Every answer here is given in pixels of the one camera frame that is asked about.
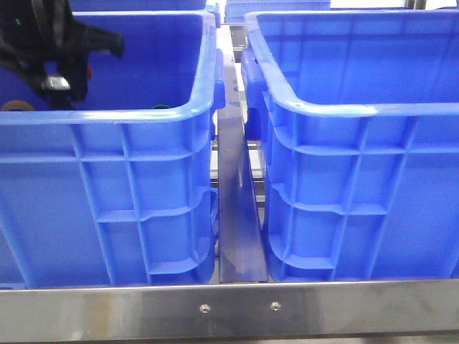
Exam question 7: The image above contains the blue plastic bin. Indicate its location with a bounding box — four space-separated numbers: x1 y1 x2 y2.
1 11 225 290
242 9 458 282

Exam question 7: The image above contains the yellow mushroom push button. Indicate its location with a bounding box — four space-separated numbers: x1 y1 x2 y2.
1 100 34 111

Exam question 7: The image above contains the red mushroom push button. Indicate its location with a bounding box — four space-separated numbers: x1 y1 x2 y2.
86 65 93 81

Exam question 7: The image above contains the blue bin rear left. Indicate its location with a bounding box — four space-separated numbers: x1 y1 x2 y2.
70 0 221 28

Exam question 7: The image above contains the green push button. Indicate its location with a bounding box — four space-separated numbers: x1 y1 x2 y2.
153 104 170 110

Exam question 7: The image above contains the blue plastic bin left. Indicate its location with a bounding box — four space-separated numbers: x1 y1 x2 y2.
1 11 225 290

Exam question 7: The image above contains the far blue crate left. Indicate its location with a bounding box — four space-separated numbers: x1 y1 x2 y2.
224 0 331 24

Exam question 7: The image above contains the steel shelf front rail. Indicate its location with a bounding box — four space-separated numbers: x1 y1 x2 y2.
1 279 458 343

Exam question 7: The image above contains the blue plastic bin right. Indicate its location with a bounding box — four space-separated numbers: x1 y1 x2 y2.
242 9 458 282

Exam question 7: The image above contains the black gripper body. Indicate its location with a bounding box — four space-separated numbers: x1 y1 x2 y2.
1 1 125 108

